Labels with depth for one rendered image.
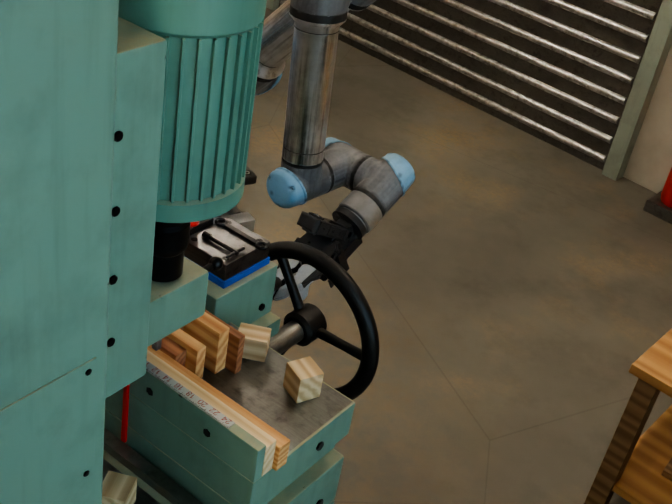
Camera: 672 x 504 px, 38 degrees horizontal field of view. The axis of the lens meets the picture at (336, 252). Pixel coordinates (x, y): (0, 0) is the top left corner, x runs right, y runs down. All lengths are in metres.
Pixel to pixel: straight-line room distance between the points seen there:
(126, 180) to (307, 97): 0.73
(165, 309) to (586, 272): 2.48
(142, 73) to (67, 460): 0.41
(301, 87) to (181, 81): 0.69
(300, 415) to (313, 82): 0.61
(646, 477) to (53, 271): 1.84
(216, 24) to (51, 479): 0.50
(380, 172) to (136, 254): 0.82
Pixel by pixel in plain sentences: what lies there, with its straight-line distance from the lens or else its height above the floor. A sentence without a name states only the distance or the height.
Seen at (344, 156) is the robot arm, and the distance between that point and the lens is 1.81.
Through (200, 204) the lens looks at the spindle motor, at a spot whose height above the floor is 1.22.
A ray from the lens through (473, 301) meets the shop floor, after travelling 3.17.
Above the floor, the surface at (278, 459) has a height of 0.92.
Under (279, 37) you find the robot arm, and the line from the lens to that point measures 1.85.
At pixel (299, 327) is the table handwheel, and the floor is 0.83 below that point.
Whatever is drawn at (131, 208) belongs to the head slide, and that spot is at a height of 1.25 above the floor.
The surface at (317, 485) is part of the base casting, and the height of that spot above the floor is 0.79.
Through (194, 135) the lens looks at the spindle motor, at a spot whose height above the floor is 1.31.
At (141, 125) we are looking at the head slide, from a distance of 0.96.
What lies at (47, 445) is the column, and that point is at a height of 1.04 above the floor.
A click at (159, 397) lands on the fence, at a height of 0.93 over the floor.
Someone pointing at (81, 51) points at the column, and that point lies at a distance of 0.82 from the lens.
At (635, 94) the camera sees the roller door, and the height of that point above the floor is 0.38.
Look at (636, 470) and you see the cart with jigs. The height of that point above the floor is 0.18.
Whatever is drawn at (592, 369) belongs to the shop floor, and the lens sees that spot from 3.06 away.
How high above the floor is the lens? 1.77
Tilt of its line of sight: 33 degrees down
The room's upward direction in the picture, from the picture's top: 11 degrees clockwise
